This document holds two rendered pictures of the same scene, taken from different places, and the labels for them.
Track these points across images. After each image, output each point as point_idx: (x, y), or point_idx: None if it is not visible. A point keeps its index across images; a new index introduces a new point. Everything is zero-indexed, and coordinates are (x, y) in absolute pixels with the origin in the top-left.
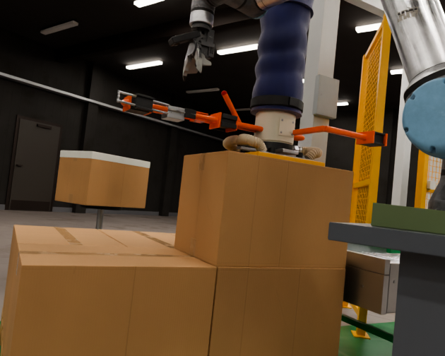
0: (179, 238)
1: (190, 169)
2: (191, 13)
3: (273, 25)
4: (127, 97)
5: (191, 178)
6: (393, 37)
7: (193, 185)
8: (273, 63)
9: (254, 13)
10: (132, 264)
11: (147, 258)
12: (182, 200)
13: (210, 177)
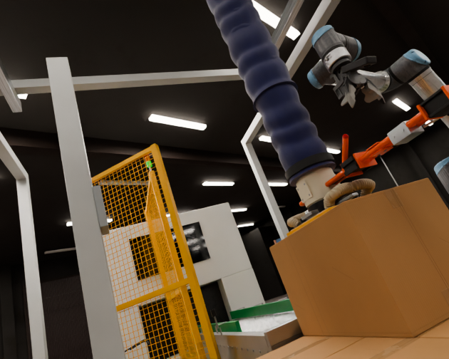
0: (417, 312)
1: (374, 214)
2: (342, 48)
3: (298, 100)
4: None
5: (385, 222)
6: None
7: (397, 228)
8: (316, 129)
9: (328, 81)
10: None
11: None
12: (385, 257)
13: (422, 209)
